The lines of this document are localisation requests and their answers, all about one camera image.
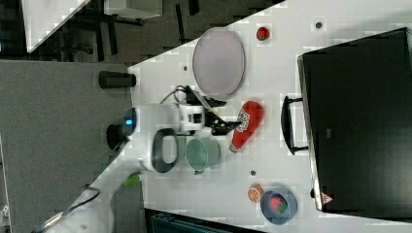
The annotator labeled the green metal cup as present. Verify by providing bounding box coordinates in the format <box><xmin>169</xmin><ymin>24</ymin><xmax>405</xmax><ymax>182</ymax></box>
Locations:
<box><xmin>186</xmin><ymin>138</ymin><xmax>222</xmax><ymax>175</ymax></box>

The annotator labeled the blue bowl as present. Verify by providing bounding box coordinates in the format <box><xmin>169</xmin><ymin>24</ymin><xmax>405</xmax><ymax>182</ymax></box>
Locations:
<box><xmin>260</xmin><ymin>187</ymin><xmax>297</xmax><ymax>225</ymax></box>

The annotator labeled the dark blue crate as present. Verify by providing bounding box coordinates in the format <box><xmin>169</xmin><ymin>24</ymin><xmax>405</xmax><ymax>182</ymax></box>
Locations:
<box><xmin>151</xmin><ymin>215</ymin><xmax>230</xmax><ymax>233</ymax></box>

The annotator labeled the green marker object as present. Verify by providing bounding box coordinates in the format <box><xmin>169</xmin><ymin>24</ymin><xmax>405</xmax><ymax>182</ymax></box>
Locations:
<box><xmin>123</xmin><ymin>174</ymin><xmax>141</xmax><ymax>186</ymax></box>

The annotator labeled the white table in background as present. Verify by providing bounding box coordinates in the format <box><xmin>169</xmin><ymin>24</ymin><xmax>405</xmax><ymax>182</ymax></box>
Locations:
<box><xmin>20</xmin><ymin>0</ymin><xmax>90</xmax><ymax>53</ymax></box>

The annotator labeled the strawberry inside blue bowl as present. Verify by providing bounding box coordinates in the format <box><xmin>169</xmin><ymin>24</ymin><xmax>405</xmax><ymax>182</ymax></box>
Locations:
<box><xmin>269</xmin><ymin>195</ymin><xmax>288</xmax><ymax>214</ymax></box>

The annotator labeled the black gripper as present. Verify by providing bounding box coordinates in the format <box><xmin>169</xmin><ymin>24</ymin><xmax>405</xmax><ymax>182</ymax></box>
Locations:
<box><xmin>205</xmin><ymin>98</ymin><xmax>242</xmax><ymax>136</ymax></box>

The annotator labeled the red toy strawberry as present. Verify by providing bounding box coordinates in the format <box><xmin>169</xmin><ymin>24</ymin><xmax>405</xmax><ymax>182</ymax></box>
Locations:
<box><xmin>257</xmin><ymin>27</ymin><xmax>270</xmax><ymax>41</ymax></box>

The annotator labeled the toy orange slice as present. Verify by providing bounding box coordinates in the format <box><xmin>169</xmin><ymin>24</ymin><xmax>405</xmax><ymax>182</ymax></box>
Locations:
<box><xmin>247</xmin><ymin>183</ymin><xmax>263</xmax><ymax>203</ymax></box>

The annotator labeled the black oven door handle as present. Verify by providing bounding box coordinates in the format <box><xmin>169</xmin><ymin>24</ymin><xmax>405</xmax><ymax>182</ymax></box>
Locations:
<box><xmin>281</xmin><ymin>96</ymin><xmax>309</xmax><ymax>155</ymax></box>

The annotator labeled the round purple plate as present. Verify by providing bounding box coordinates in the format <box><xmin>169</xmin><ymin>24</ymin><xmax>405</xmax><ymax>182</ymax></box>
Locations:
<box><xmin>192</xmin><ymin>27</ymin><xmax>246</xmax><ymax>100</ymax></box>

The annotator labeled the red plush ketchup bottle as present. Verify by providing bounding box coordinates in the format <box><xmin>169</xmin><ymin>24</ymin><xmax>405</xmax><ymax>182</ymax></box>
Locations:
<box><xmin>229</xmin><ymin>100</ymin><xmax>264</xmax><ymax>153</ymax></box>

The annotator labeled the black cylinder upper table mount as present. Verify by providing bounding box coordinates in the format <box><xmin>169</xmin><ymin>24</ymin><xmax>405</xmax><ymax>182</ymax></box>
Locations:
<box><xmin>98</xmin><ymin>71</ymin><xmax>137</xmax><ymax>88</ymax></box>

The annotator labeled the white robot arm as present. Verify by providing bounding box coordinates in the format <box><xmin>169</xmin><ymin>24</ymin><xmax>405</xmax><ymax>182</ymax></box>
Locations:
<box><xmin>30</xmin><ymin>101</ymin><xmax>240</xmax><ymax>233</ymax></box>

